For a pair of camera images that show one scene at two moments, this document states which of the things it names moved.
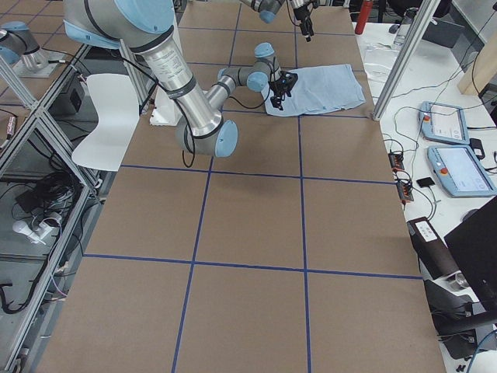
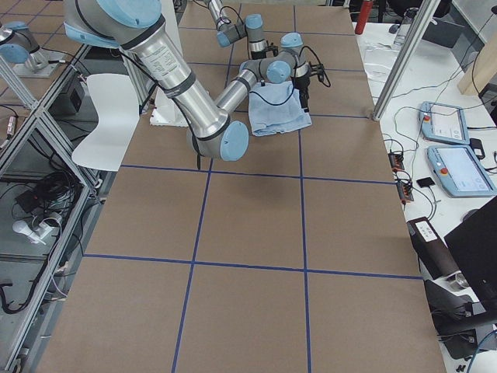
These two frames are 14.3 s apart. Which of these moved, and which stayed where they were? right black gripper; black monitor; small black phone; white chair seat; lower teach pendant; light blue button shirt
Moved: light blue button shirt; right black gripper
Stayed: lower teach pendant; white chair seat; black monitor; small black phone
